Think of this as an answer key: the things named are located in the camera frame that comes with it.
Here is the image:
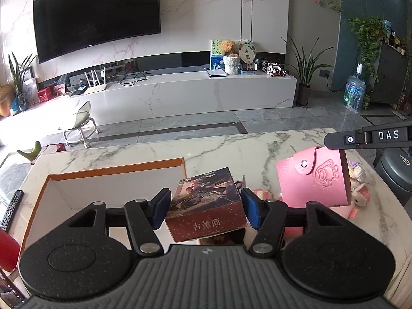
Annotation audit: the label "round paper fan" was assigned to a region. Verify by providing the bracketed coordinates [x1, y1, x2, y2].
[238, 40, 257, 71]

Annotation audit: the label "green bird figurine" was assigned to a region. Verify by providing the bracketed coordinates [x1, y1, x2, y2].
[17, 141, 42, 162]

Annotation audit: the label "small white swivel stool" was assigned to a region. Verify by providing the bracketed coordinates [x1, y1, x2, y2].
[59, 101, 101, 149]

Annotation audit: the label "white marble tv cabinet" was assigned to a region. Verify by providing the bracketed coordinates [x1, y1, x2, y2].
[1, 71, 297, 145]

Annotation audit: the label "potted green floor plant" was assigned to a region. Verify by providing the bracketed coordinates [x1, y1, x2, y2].
[284, 36, 334, 107]

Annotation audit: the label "pink leather card wallet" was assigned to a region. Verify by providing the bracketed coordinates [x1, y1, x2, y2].
[276, 147, 351, 208]

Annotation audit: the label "copper acorn vase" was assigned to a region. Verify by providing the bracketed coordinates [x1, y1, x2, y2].
[0, 84, 15, 117]

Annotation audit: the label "potted plant on cabinet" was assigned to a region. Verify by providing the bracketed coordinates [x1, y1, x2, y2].
[8, 52, 36, 112]

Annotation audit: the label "blue landscape painting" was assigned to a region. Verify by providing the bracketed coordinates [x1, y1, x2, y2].
[210, 39, 224, 70]

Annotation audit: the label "black wall television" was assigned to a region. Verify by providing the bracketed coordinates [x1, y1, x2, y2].
[33, 0, 161, 63]

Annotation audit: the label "teddy bear in pot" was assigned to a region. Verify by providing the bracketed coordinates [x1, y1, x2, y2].
[221, 40, 240, 75]

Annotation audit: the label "orange cardboard box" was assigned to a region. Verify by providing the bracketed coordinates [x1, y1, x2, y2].
[21, 158, 186, 250]

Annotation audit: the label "red paper cup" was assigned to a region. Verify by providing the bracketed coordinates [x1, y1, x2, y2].
[0, 229, 20, 271]

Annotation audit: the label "white crochet bunny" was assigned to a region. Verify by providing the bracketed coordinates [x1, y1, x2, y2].
[348, 160, 371, 207]

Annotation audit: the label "black remote control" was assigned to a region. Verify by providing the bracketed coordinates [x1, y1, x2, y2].
[1, 190, 24, 233]

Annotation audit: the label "grey trash bin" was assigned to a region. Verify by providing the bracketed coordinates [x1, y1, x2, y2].
[374, 149, 412, 207]

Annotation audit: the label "blue water bottle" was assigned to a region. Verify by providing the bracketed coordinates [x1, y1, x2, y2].
[343, 64, 366, 112]

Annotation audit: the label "black white cow figurines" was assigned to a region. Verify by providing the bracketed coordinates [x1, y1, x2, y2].
[262, 59, 288, 78]

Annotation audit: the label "white wifi router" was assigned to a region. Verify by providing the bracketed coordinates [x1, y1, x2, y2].
[84, 68, 107, 94]

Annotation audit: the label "hanging ivy plant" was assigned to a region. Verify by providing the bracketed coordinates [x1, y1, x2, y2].
[346, 17, 386, 82]

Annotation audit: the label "dark red card box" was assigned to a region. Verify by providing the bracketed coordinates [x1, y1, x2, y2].
[165, 167, 247, 243]

